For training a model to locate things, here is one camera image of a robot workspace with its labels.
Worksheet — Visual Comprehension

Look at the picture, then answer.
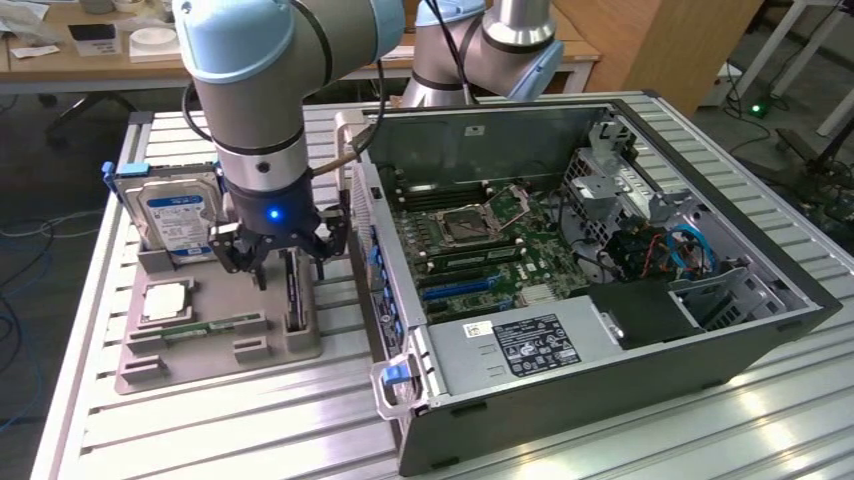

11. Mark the white box with black lid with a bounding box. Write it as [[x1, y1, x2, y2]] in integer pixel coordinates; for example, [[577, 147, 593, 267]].
[[66, 23, 126, 57]]

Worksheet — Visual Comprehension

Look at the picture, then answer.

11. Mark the wooden desk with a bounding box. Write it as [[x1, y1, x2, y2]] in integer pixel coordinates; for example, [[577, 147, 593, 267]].
[[0, 0, 602, 96]]

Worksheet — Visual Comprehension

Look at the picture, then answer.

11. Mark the wooden cabinet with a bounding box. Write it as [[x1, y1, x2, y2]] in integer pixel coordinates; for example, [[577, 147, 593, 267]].
[[586, 0, 766, 116]]

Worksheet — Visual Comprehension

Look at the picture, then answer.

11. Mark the grey parts rack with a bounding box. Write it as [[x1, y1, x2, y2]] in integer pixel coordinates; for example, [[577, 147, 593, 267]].
[[114, 192, 326, 396]]

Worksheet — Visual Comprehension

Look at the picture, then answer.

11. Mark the metal socket cover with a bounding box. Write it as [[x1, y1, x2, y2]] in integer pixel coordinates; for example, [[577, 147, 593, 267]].
[[485, 184, 535, 224]]

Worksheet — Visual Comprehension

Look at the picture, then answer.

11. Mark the black graphics card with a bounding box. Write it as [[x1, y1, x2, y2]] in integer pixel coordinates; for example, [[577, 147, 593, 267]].
[[283, 247, 316, 335]]

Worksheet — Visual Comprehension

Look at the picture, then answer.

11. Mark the clear plastic bag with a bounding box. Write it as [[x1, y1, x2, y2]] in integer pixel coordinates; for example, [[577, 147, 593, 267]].
[[0, 2, 52, 46]]

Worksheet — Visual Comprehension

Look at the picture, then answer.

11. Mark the silver chipset heatsink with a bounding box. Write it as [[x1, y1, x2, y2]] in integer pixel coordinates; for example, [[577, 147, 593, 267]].
[[519, 285, 559, 306]]

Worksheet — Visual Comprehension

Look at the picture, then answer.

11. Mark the black plastic shroud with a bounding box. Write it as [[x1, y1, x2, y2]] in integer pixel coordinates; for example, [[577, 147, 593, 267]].
[[586, 277, 709, 351]]

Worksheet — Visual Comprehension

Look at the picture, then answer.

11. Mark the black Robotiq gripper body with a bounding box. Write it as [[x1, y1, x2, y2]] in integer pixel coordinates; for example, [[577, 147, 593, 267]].
[[224, 172, 322, 251]]

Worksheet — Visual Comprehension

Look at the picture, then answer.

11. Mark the green RAM stick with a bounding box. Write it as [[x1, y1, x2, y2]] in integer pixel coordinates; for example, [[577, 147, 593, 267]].
[[159, 313, 262, 341]]

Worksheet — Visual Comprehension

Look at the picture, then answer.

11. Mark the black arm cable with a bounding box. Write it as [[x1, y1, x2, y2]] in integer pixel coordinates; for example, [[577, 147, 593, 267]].
[[419, 0, 482, 106]]

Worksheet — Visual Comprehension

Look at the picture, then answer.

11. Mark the black office chair base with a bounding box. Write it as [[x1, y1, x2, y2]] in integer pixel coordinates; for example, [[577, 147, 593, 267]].
[[39, 87, 192, 146]]

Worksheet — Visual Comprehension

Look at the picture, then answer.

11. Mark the grey power supply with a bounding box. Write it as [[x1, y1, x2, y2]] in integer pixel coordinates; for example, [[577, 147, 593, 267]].
[[426, 294, 629, 396]]

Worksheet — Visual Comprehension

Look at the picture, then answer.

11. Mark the metal disk bay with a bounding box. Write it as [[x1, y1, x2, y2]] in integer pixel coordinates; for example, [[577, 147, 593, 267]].
[[559, 107, 669, 224]]

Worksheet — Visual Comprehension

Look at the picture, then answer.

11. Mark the silver CPU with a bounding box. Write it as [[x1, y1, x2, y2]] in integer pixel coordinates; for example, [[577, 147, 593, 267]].
[[142, 284, 192, 321]]

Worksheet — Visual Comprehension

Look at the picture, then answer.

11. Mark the black floor stand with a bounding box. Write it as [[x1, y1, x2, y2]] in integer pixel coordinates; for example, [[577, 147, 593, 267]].
[[773, 127, 854, 201]]

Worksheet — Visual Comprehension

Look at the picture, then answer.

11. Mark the white desk frame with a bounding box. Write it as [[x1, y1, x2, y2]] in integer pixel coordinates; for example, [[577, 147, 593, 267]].
[[730, 0, 854, 137]]

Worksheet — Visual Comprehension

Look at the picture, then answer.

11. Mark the metal drive cage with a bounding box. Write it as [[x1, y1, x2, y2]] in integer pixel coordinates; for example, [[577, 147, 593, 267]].
[[666, 267, 786, 334]]

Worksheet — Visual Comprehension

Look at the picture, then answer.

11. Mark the white block with round recess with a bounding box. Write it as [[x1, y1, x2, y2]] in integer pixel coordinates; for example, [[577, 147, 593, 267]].
[[127, 27, 183, 65]]

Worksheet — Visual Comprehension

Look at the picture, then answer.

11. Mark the black case fan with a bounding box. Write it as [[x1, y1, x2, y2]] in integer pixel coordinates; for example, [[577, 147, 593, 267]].
[[606, 227, 669, 284]]

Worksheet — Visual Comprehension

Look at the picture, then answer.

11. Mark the open black PC case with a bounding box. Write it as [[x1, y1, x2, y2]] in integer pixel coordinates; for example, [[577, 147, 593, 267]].
[[332, 97, 844, 476]]

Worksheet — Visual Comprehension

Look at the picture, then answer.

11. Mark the blue wire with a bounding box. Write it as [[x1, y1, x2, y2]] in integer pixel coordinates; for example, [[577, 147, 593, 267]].
[[666, 225, 719, 275]]

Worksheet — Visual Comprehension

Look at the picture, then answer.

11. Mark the CPU socket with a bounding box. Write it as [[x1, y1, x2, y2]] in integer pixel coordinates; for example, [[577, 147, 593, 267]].
[[430, 207, 499, 249]]

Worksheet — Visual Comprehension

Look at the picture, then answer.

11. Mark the hard disk with blue carrier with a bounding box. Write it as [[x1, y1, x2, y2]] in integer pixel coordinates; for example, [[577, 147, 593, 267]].
[[99, 158, 230, 266]]

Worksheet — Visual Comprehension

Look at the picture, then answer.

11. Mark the green motherboard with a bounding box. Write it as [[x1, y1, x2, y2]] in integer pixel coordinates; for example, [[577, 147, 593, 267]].
[[379, 164, 593, 326]]

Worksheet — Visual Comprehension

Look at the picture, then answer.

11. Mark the labelled RAM stick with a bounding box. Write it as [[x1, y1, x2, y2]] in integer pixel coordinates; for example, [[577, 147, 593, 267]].
[[425, 244, 523, 271]]

